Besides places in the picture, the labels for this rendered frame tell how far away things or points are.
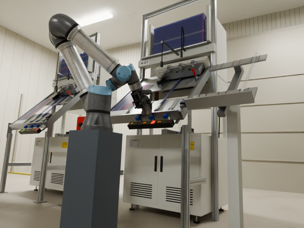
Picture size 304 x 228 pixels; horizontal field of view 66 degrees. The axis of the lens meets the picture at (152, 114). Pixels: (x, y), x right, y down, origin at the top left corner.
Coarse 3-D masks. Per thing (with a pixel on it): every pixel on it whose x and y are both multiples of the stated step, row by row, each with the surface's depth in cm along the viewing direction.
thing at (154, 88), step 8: (144, 80) 228; (152, 80) 219; (176, 80) 196; (184, 80) 190; (192, 80) 183; (152, 88) 200; (160, 88) 194; (168, 88) 187; (176, 88) 182; (184, 88) 186; (192, 88) 181
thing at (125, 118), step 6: (120, 114) 171; (126, 114) 167; (132, 114) 164; (138, 114) 162; (144, 114) 159; (156, 114) 154; (162, 114) 152; (168, 114) 150; (174, 114) 147; (114, 120) 177; (120, 120) 174; (126, 120) 171; (132, 120) 168; (144, 120) 162; (150, 120) 160
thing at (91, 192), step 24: (72, 144) 108; (96, 144) 101; (120, 144) 115; (72, 168) 105; (96, 168) 99; (120, 168) 114; (72, 192) 103; (96, 192) 98; (72, 216) 100; (96, 216) 98
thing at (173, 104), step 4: (160, 100) 172; (168, 100) 167; (172, 100) 164; (176, 100) 162; (180, 100) 160; (152, 104) 171; (156, 104) 169; (164, 104) 164; (168, 104) 161; (172, 104) 158; (176, 104) 157; (132, 108) 179; (136, 108) 176; (152, 108) 166; (160, 108) 161; (164, 108) 159; (168, 108) 156; (172, 108) 154; (176, 108) 152; (128, 112) 175; (132, 112) 173; (136, 112) 170; (140, 112) 165
